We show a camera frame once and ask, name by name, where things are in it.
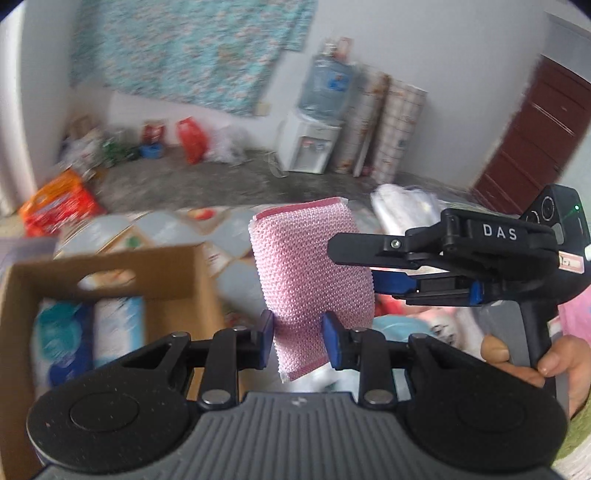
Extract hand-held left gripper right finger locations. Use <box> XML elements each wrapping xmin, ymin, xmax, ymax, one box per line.
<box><xmin>322</xmin><ymin>311</ymin><xmax>476</xmax><ymax>411</ymax></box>

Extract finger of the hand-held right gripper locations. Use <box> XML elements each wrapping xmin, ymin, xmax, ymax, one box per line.
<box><xmin>327</xmin><ymin>209</ymin><xmax>467</xmax><ymax>280</ymax></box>
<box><xmin>372</xmin><ymin>269</ymin><xmax>485</xmax><ymax>309</ymax></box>

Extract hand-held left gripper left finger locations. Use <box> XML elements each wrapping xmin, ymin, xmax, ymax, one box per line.
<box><xmin>122</xmin><ymin>309</ymin><xmax>276</xmax><ymax>411</ymax></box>

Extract pink mesh sponge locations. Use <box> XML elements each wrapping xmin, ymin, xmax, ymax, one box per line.
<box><xmin>248</xmin><ymin>196</ymin><xmax>375</xmax><ymax>383</ymax></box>

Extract brown cardboard box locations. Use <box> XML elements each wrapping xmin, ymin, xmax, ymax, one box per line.
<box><xmin>0</xmin><ymin>244</ymin><xmax>227</xmax><ymax>480</ymax></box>

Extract blue tissue pack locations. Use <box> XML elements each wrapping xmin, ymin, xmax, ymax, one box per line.
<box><xmin>32</xmin><ymin>300</ymin><xmax>98</xmax><ymax>388</ymax></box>

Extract person's right forearm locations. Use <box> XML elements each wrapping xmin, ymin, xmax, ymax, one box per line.
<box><xmin>551</xmin><ymin>401</ymin><xmax>591</xmax><ymax>480</ymax></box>

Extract person's right hand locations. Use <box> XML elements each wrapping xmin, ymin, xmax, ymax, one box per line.
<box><xmin>480</xmin><ymin>333</ymin><xmax>591</xmax><ymax>418</ymax></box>

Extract teal towel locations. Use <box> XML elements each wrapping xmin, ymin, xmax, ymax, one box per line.
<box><xmin>372</xmin><ymin>316</ymin><xmax>439</xmax><ymax>344</ymax></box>

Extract white patterned cloth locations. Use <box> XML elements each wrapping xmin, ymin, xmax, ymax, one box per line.
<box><xmin>370</xmin><ymin>184</ymin><xmax>444</xmax><ymax>232</ymax></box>

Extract pink dotted cloth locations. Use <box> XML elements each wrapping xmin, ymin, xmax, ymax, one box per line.
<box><xmin>556</xmin><ymin>284</ymin><xmax>591</xmax><ymax>340</ymax></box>

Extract white water dispenser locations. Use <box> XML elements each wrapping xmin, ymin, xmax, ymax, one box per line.
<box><xmin>276</xmin><ymin>110</ymin><xmax>343</xmax><ymax>175</ymax></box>

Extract floral patterned roll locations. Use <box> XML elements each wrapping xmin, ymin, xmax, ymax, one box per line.
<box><xmin>332</xmin><ymin>65</ymin><xmax>391</xmax><ymax>175</ymax></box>

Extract brown wooden door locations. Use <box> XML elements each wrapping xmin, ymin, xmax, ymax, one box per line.
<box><xmin>470</xmin><ymin>54</ymin><xmax>591</xmax><ymax>217</ymax></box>

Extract crumpled clear plastic bag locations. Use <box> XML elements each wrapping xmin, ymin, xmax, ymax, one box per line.
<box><xmin>205</xmin><ymin>126</ymin><xmax>250</xmax><ymax>163</ymax></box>

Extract red plastic bag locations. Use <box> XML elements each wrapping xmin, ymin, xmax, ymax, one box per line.
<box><xmin>177</xmin><ymin>116</ymin><xmax>208</xmax><ymax>165</ymax></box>

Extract red small carton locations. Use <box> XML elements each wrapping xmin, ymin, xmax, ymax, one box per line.
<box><xmin>142</xmin><ymin>121</ymin><xmax>167</xmax><ymax>146</ymax></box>

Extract green bottles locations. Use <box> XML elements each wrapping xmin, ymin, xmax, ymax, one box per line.
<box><xmin>102</xmin><ymin>134</ymin><xmax>139</xmax><ymax>167</ymax></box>

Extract orange printed pack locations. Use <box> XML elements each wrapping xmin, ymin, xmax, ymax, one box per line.
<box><xmin>19</xmin><ymin>170</ymin><xmax>105</xmax><ymax>237</ymax></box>

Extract pale floor bag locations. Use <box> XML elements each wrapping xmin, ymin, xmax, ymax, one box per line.
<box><xmin>60</xmin><ymin>117</ymin><xmax>105</xmax><ymax>176</ymax></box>

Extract teal floral hanging cloth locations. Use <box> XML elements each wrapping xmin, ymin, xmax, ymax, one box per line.
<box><xmin>69</xmin><ymin>0</ymin><xmax>319</xmax><ymax>118</ymax></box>

